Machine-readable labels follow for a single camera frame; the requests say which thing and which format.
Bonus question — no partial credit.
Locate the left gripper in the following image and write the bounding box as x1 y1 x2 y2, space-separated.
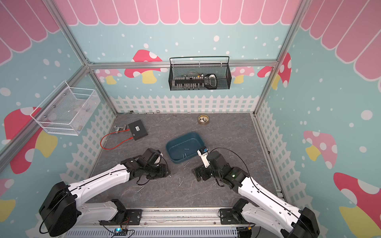
143 163 171 179

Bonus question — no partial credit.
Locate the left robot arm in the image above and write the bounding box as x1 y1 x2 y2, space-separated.
39 148 170 237

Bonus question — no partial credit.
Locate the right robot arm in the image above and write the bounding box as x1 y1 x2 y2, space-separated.
193 147 320 238

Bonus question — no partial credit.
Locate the teal plastic storage box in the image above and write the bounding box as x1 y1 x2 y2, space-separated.
166 132 205 164

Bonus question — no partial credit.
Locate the black flat device box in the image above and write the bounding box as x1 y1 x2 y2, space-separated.
128 120 148 141

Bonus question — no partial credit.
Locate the tape roll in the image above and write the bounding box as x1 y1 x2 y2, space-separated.
197 115 210 125

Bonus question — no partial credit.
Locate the black item in basket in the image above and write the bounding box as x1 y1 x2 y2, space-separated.
204 74 217 90

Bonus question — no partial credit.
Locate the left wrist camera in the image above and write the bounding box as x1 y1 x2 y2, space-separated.
142 148 162 165

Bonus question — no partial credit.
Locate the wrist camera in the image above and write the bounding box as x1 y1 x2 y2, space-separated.
197 147 210 168
142 148 162 165

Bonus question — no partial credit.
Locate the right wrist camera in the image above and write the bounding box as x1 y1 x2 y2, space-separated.
197 147 210 168

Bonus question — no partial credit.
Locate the red cable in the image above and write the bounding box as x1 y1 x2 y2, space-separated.
100 129 134 150

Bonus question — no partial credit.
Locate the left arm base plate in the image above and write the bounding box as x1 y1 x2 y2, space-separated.
99 209 143 226

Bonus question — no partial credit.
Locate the aluminium front rail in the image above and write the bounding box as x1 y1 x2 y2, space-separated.
58 206 304 230

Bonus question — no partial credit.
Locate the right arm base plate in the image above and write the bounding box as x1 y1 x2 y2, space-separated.
217 208 254 225

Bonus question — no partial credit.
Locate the metal bracket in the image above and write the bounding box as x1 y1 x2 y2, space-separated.
114 125 128 133

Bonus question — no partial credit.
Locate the black wire wall basket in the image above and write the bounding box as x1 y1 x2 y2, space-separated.
168 56 232 91

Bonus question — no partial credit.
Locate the white wire wall basket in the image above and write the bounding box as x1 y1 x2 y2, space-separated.
30 81 101 136

